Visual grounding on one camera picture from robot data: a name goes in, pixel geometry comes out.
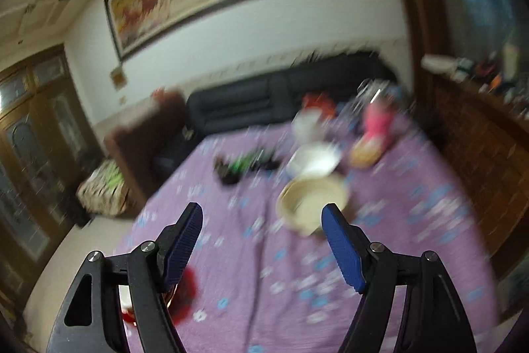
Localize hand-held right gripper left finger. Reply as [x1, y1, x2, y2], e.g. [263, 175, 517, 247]
[45, 202, 204, 353]

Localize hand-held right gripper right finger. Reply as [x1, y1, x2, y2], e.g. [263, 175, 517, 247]
[321, 203, 477, 353]

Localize red glass dish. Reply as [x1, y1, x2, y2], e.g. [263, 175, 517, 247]
[164, 268, 200, 324]

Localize large cream plastic bowl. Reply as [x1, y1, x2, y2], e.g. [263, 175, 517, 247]
[277, 176, 350, 238]

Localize purple floral tablecloth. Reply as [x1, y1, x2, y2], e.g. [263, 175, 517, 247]
[111, 105, 502, 353]

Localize dark small jars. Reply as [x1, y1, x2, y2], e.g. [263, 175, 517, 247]
[214, 156, 242, 185]

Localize white foam plate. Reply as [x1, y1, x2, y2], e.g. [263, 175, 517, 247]
[286, 144, 342, 178]

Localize patterned box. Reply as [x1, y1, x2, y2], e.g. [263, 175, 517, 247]
[76, 160, 130, 218]

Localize tan shallow bowl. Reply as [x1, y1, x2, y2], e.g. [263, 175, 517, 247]
[348, 137, 383, 168]

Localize green packet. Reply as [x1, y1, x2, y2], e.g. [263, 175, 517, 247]
[230, 155, 259, 172]

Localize brown wooden chair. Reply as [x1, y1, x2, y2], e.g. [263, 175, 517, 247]
[103, 88, 187, 189]

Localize white plastic jar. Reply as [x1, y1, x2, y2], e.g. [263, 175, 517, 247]
[293, 109, 324, 144]

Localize pink knit-sleeved thermos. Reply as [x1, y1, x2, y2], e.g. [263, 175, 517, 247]
[359, 79, 398, 148]

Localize red bag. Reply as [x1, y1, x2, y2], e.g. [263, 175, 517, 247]
[301, 92, 336, 119]

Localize black sofa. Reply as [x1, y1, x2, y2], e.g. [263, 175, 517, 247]
[186, 50, 398, 139]

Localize wooden panelled counter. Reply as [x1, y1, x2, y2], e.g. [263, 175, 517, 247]
[422, 61, 529, 287]

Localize wooden glass-panelled door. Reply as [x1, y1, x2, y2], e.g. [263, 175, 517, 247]
[0, 49, 105, 296]

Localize flat white box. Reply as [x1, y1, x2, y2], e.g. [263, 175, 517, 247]
[421, 54, 460, 73]

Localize pile of assorted tools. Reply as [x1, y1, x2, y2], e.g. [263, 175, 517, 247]
[452, 47, 529, 106]

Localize small wall calendar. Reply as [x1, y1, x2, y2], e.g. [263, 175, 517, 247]
[110, 67, 127, 90]

